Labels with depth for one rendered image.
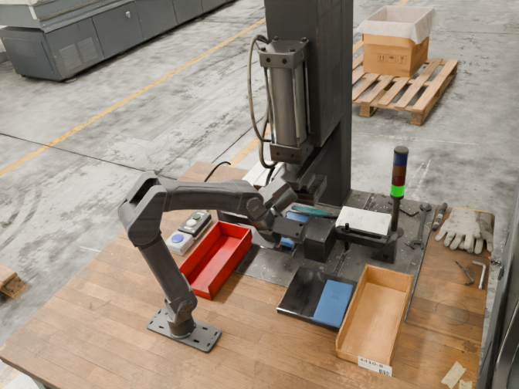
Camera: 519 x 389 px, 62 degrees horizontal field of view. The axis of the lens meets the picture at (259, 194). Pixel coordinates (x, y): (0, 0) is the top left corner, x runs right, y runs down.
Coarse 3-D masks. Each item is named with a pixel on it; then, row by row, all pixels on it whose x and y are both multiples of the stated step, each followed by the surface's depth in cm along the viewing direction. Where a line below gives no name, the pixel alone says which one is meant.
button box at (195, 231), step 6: (222, 162) 178; (228, 162) 183; (210, 174) 170; (204, 180) 167; (204, 216) 145; (210, 216) 146; (186, 222) 143; (198, 222) 142; (204, 222) 143; (210, 222) 147; (180, 228) 141; (186, 228) 141; (192, 228) 140; (198, 228) 141; (204, 228) 144; (192, 234) 139; (198, 234) 142
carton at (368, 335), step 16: (368, 272) 115; (384, 272) 112; (400, 272) 110; (368, 288) 116; (384, 288) 115; (400, 288) 113; (352, 304) 105; (368, 304) 111; (384, 304) 111; (400, 304) 110; (352, 320) 108; (368, 320) 107; (384, 320) 107; (400, 320) 99; (352, 336) 104; (368, 336) 104; (384, 336) 103; (336, 352) 100; (352, 352) 101; (368, 352) 100; (384, 352) 100; (368, 368) 98; (384, 368) 95
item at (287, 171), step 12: (324, 144) 124; (312, 156) 121; (276, 168) 125; (288, 168) 115; (300, 168) 116; (312, 168) 118; (264, 180) 121; (288, 180) 112; (300, 180) 112; (312, 180) 117; (324, 180) 118; (300, 192) 114; (312, 192) 113; (312, 204) 114
